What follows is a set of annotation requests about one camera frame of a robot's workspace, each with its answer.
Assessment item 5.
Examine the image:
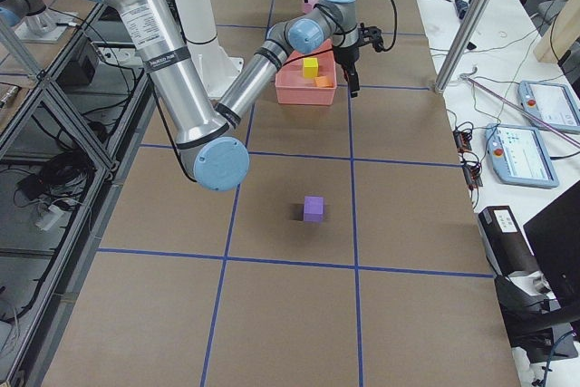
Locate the pink foam block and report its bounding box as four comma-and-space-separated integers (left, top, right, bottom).
302, 0, 318, 15

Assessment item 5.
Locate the orange foam block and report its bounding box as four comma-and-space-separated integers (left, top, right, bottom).
314, 75, 334, 88

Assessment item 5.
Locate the yellow foam block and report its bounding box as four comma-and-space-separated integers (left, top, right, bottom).
302, 57, 319, 79

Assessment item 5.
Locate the purple foam block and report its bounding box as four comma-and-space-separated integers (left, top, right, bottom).
303, 196, 324, 223

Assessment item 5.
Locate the pink plastic bin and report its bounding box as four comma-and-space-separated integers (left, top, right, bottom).
275, 40, 337, 106

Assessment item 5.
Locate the metal rod with hook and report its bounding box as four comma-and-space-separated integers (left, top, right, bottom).
459, 71, 579, 149

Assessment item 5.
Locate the near teach pendant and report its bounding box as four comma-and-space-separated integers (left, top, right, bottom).
486, 123, 559, 189

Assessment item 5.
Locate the teach pendant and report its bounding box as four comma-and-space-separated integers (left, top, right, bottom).
486, 123, 559, 189
517, 81, 579, 133

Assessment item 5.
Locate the far teach pendant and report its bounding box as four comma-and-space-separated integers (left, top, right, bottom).
517, 81, 579, 133

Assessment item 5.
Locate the black box with label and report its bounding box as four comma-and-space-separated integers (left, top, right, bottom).
478, 206, 539, 276

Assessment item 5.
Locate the black monitor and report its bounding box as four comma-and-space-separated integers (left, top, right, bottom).
524, 182, 579, 306

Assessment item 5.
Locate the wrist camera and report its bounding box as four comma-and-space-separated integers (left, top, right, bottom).
358, 24, 386, 53

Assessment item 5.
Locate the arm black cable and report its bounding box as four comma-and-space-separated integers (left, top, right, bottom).
348, 0, 399, 53

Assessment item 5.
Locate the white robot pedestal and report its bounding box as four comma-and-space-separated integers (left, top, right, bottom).
175, 0, 244, 100

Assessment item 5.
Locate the aluminium frame post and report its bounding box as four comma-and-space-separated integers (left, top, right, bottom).
434, 0, 490, 94

